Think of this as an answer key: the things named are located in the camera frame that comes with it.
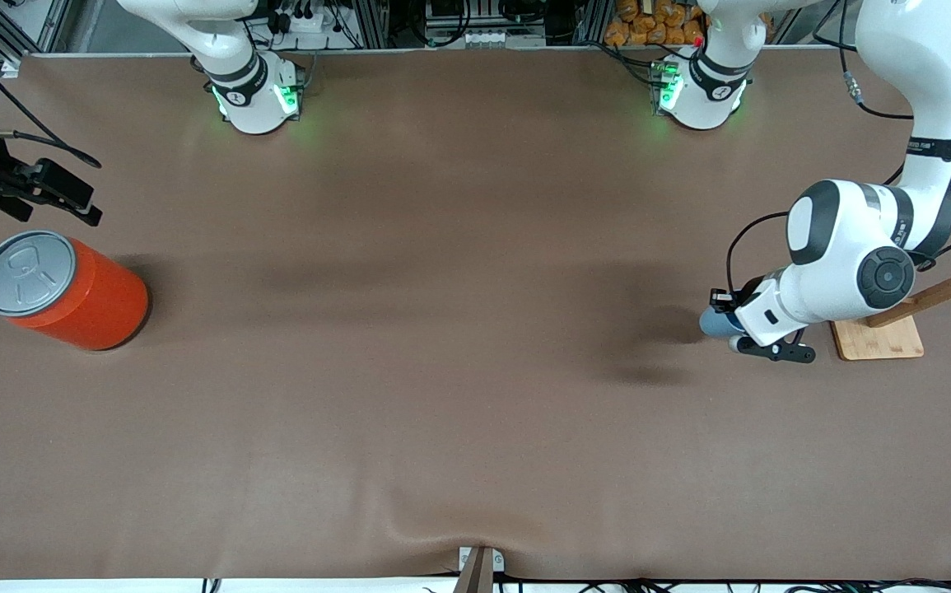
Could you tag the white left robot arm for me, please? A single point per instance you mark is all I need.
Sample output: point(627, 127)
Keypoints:
point(846, 247)

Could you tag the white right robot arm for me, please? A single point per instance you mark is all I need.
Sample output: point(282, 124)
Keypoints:
point(253, 107)

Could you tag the white power strip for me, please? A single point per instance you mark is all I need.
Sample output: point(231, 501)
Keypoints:
point(310, 23)

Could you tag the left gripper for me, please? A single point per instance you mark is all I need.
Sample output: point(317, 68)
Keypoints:
point(743, 294)

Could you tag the bag of orange snacks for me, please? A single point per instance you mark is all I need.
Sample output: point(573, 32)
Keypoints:
point(648, 21)

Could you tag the light blue plastic cup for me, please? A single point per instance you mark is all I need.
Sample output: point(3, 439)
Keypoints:
point(715, 323)

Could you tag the aluminium corner bracket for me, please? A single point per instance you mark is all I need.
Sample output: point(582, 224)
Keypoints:
point(11, 66)

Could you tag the orange can with grey lid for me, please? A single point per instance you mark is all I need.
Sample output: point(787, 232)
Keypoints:
point(96, 305)

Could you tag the grey metal camera bracket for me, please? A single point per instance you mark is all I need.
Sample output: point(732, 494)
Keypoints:
point(475, 576)

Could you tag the white connector strip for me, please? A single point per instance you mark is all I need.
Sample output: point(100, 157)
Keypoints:
point(487, 38)

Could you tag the brown table cloth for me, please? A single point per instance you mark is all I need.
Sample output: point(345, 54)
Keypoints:
point(475, 395)

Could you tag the wooden mug tree stand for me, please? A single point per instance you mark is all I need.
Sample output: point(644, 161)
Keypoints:
point(878, 342)

